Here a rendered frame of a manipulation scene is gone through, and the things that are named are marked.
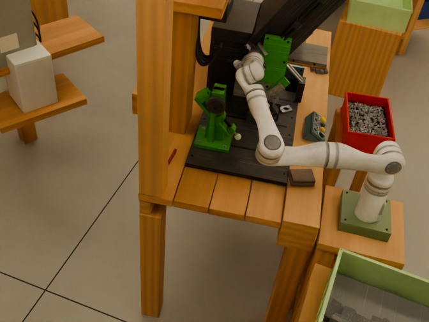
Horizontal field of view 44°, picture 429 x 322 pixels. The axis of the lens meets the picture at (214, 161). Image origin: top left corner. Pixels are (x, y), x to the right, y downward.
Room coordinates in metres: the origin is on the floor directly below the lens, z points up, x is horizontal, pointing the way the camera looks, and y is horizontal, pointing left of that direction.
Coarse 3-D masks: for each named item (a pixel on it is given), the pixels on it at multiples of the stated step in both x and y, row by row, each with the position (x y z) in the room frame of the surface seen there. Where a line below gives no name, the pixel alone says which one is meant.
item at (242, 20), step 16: (240, 0) 2.32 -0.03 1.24; (240, 16) 2.17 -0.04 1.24; (256, 16) 2.19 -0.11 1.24; (224, 32) 2.04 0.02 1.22; (240, 32) 2.04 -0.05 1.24; (224, 48) 2.04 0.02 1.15; (240, 48) 2.03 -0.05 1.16; (224, 64) 2.04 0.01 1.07; (208, 80) 2.05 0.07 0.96; (224, 80) 2.04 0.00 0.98
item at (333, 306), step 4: (332, 300) 0.93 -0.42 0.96; (336, 300) 0.94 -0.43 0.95; (328, 304) 0.92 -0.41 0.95; (332, 304) 0.93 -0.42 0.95; (336, 304) 0.93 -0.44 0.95; (340, 304) 0.94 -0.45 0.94; (328, 308) 0.91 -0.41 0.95; (332, 308) 0.92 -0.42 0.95; (336, 308) 0.93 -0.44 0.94; (328, 312) 0.90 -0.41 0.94; (332, 312) 0.91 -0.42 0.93; (336, 312) 0.92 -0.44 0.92; (328, 316) 0.89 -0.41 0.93
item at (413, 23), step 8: (416, 0) 4.17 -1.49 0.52; (424, 0) 4.19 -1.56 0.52; (416, 8) 4.17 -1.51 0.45; (424, 8) 4.36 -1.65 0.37; (416, 16) 4.18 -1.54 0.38; (424, 16) 4.37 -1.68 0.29; (408, 24) 4.17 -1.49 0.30; (416, 24) 4.26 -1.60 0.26; (424, 24) 4.28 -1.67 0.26; (408, 32) 4.17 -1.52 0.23; (400, 40) 4.18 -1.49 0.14; (408, 40) 4.18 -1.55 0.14; (400, 48) 4.16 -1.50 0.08
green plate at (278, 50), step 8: (264, 40) 1.97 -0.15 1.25; (272, 40) 1.97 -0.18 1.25; (280, 40) 1.97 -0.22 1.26; (288, 40) 1.97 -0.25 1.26; (264, 48) 1.96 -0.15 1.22; (272, 48) 1.96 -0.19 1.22; (280, 48) 1.96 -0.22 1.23; (288, 48) 1.96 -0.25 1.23; (264, 56) 1.95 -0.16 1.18; (272, 56) 1.95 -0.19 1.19; (280, 56) 1.95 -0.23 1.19; (288, 56) 1.95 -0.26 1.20; (272, 64) 1.94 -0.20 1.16; (280, 64) 1.94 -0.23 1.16; (264, 72) 1.93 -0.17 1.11; (272, 72) 1.93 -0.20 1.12; (280, 72) 1.93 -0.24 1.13; (264, 80) 1.92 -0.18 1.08; (272, 80) 1.92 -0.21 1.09
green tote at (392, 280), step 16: (352, 256) 1.12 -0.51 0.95; (336, 272) 1.13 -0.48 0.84; (352, 272) 1.12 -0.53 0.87; (368, 272) 1.10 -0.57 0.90; (384, 272) 1.09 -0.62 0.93; (400, 272) 1.08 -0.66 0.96; (384, 288) 1.08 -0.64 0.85; (400, 288) 1.07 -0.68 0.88; (416, 288) 1.05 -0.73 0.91; (320, 304) 1.01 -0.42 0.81; (320, 320) 0.86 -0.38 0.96
